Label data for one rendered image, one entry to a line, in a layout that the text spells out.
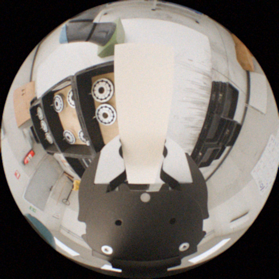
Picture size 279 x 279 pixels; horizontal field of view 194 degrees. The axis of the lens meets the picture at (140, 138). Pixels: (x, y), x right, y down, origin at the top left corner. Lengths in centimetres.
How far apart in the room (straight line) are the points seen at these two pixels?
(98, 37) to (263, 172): 322
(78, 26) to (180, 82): 58
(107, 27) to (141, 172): 52
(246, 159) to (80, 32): 329
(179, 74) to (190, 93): 14
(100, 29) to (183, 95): 56
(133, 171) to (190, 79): 57
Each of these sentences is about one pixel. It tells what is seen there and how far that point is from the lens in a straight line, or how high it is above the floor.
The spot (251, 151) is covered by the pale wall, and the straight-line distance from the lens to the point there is 294.
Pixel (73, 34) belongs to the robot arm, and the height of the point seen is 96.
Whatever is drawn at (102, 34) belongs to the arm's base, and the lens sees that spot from 46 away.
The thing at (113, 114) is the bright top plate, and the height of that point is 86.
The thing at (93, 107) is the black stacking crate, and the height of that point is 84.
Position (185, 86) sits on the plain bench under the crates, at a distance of 57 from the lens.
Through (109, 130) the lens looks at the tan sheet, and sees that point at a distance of 44.
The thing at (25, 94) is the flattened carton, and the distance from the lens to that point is 315.
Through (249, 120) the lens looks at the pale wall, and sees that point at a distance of 298.
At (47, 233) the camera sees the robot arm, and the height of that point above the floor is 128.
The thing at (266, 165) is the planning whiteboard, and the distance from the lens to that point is 289.
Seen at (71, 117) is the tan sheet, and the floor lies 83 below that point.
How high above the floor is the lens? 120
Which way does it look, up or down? 57 degrees down
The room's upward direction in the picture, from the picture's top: 180 degrees counter-clockwise
